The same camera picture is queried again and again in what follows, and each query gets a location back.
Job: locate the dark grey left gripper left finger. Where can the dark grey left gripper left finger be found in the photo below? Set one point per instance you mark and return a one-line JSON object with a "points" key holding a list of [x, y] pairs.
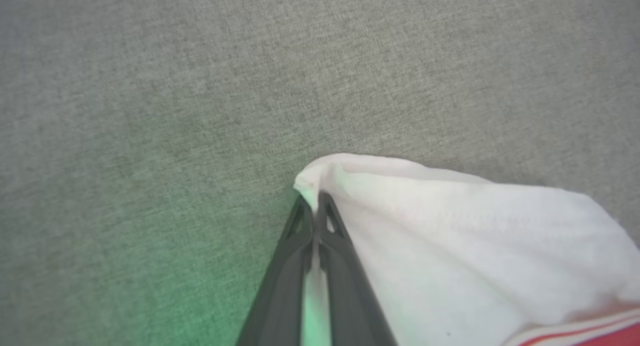
{"points": [[280, 296]]}

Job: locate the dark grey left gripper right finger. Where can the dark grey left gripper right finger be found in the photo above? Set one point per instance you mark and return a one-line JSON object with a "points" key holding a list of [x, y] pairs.
{"points": [[350, 296]]}

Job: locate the red and white basketball jersey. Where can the red and white basketball jersey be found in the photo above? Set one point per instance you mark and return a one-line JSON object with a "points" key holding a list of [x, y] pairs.
{"points": [[475, 246]]}

